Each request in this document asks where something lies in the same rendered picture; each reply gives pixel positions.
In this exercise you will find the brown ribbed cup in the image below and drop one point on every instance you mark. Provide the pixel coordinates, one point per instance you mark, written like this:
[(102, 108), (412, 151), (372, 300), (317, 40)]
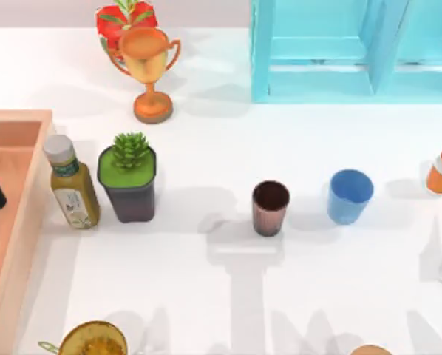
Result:
[(271, 209)]

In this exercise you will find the blue cup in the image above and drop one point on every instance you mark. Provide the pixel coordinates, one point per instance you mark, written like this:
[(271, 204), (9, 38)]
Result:
[(348, 199)]

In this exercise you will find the golden trophy cup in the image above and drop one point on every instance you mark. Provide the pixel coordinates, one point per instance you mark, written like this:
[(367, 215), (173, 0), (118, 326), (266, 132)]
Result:
[(147, 66)]

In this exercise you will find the light blue rack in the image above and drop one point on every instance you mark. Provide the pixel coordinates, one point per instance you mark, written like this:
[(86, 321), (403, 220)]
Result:
[(317, 51)]

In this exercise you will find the green plant in dark pot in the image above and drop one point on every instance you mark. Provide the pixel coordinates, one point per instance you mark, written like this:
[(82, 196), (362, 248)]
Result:
[(130, 185)]

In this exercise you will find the red flower plant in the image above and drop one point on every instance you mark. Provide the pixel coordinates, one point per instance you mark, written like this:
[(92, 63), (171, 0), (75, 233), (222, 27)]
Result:
[(112, 22)]

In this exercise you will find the tan round object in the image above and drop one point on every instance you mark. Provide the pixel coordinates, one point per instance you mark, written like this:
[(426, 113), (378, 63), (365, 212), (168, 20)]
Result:
[(370, 351)]

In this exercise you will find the green bottle with grey cap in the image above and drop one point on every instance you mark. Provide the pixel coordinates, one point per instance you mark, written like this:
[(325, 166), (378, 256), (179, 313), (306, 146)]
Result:
[(73, 192)]

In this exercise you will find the salmon shallow box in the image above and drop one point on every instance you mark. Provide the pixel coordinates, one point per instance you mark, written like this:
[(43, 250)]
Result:
[(19, 177)]

